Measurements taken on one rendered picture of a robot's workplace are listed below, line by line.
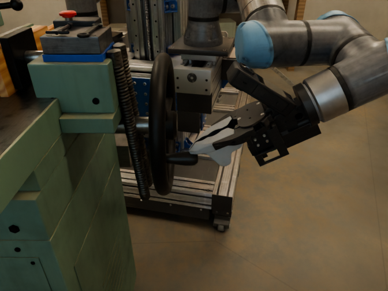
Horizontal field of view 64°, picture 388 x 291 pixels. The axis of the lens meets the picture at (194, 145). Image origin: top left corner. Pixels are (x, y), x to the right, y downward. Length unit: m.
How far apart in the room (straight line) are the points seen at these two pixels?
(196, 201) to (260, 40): 0.99
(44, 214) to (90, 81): 0.23
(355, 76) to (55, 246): 0.55
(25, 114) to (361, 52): 0.52
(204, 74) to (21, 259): 0.76
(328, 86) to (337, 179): 1.51
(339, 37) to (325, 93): 0.11
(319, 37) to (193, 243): 1.11
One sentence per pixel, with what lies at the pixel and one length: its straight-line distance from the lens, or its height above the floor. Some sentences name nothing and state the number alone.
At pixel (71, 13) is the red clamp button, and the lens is 0.64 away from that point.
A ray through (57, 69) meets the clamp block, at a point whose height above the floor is 0.95.
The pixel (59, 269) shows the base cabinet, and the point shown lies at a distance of 0.64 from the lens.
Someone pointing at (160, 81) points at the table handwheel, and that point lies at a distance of 0.53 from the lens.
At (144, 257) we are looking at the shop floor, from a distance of 1.43.
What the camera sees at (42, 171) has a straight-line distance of 0.54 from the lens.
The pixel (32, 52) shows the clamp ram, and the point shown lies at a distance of 0.65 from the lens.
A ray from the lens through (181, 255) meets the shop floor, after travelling 1.42.
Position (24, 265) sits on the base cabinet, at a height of 0.65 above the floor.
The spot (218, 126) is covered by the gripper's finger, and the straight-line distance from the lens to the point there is 0.53.
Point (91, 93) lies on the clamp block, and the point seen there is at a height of 0.91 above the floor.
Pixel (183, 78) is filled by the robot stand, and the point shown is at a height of 0.74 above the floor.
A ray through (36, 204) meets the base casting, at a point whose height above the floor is 0.79.
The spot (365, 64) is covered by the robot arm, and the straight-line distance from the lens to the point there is 0.51.
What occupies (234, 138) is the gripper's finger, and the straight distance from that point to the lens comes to 0.48.
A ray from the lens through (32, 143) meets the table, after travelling 0.51.
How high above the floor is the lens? 1.11
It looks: 32 degrees down
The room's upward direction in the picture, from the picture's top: straight up
